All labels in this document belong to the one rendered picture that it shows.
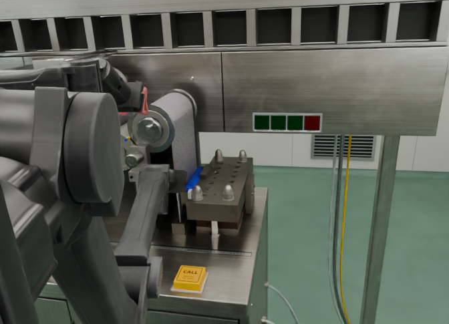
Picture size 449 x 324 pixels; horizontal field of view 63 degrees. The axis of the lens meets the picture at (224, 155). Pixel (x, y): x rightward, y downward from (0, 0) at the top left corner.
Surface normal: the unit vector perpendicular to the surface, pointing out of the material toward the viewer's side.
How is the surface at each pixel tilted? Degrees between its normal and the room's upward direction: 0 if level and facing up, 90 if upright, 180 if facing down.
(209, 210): 90
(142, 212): 6
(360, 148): 90
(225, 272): 0
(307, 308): 0
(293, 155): 90
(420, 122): 90
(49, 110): 69
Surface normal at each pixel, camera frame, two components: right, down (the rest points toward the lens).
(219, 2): -0.18, 0.35
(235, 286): -0.04, -0.94
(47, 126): 0.07, -0.12
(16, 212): 0.80, -0.57
